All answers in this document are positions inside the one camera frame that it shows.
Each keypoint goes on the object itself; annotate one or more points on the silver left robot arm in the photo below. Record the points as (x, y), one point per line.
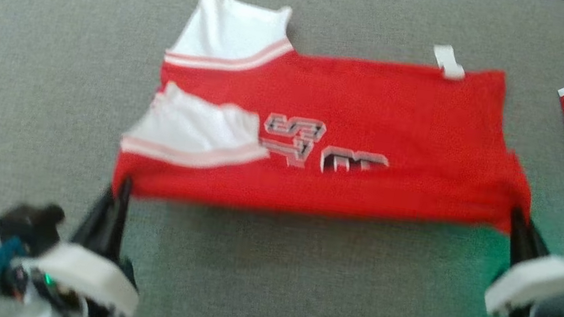
(41, 312)

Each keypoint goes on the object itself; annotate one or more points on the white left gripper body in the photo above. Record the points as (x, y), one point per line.
(80, 274)

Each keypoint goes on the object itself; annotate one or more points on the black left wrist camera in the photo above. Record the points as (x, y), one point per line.
(29, 224)

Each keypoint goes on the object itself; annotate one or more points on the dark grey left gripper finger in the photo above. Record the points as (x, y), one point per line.
(98, 226)
(120, 218)

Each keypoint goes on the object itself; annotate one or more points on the red jersey with white sleeves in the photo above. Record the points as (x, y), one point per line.
(378, 111)

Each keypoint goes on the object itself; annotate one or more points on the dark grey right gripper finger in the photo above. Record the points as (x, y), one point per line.
(518, 244)
(534, 246)

